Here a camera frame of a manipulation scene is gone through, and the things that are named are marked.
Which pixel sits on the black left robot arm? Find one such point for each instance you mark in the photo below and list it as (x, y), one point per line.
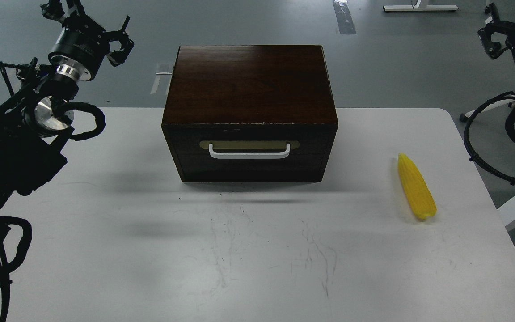
(41, 116)

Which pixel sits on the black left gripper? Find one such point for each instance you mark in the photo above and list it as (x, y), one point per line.
(78, 42)

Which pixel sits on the white desk leg frame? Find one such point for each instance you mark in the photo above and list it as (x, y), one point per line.
(420, 6)

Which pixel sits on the dark wooden drawer cabinet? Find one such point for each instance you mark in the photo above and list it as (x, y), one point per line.
(250, 92)

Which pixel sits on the white chair base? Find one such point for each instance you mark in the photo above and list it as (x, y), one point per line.
(498, 101)

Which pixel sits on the wooden drawer with white handle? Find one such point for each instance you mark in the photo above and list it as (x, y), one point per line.
(276, 148)

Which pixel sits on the yellow corn cob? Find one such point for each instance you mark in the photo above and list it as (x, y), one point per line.
(415, 188)

